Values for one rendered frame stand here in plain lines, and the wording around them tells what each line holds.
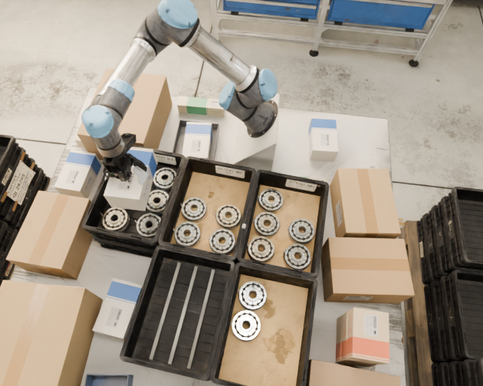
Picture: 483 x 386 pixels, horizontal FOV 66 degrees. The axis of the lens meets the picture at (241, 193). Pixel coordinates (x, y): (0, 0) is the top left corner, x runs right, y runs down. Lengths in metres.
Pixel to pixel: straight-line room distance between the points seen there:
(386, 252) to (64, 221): 1.27
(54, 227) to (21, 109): 1.80
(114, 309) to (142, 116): 0.84
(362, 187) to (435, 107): 1.77
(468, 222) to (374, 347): 1.06
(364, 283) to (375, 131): 0.87
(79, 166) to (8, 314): 0.67
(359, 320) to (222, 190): 0.73
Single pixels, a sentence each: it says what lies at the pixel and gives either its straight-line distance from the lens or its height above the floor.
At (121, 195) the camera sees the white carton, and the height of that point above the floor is 1.14.
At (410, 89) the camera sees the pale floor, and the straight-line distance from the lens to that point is 3.37.
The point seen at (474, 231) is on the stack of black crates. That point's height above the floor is 0.49.
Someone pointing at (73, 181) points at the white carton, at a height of 0.79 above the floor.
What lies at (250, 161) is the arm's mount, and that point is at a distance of 1.71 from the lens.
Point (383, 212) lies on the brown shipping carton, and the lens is 1.64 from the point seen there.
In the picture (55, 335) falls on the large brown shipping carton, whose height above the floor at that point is 0.90.
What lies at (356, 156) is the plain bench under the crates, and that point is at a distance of 1.94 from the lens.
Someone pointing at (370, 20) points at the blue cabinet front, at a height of 0.36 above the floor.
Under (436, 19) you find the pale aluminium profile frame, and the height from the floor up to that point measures 0.43.
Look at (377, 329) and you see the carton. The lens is 1.41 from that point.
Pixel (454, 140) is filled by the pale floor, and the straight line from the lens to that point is 3.20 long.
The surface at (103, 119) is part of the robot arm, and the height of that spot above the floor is 1.47.
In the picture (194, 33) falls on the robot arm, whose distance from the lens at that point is 1.37.
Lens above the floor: 2.24
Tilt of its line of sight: 63 degrees down
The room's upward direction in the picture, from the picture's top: 2 degrees clockwise
